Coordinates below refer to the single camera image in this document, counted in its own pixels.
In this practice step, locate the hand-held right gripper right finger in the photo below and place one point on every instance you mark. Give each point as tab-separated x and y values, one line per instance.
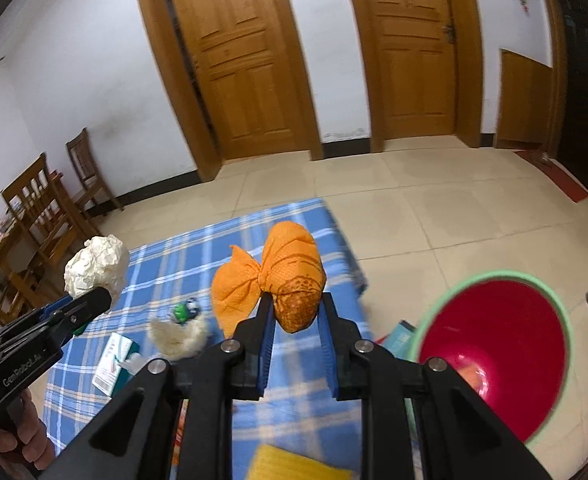
328	347

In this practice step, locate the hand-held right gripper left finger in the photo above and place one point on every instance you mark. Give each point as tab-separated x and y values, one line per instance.
267	347

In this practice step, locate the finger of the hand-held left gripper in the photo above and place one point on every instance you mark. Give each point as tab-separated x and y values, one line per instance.
91	305
56	305

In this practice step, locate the white paper ball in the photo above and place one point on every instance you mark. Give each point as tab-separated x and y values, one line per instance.
96	265

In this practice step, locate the orange mesh cloth bundle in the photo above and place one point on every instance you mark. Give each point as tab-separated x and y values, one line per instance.
294	265

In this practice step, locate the red basin with green rim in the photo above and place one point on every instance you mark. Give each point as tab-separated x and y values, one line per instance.
504	340

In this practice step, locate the person's left hand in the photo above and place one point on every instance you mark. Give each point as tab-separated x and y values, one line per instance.
29	437

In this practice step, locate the white and green carton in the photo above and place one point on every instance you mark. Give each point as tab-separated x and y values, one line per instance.
111	365

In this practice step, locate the teal packet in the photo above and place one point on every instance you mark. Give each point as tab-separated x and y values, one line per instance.
399	340

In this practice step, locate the green and white toy figure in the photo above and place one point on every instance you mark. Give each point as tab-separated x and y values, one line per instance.
184	311

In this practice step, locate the wooden chair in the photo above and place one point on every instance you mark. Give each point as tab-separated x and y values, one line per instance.
39	205
89	170

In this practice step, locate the blue plaid blanket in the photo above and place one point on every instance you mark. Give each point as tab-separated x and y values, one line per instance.
194	260

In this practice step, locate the yellow sponge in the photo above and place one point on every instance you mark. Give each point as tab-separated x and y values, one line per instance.
294	465

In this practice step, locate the wooden panel door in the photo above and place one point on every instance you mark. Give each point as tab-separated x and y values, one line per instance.
239	60

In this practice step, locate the red floor mat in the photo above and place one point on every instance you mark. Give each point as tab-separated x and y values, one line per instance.
559	175

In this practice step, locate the wooden door with metal latch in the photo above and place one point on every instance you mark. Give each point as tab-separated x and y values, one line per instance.
409	50

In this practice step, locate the small wooden cabinet door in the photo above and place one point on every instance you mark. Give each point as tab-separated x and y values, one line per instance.
521	100

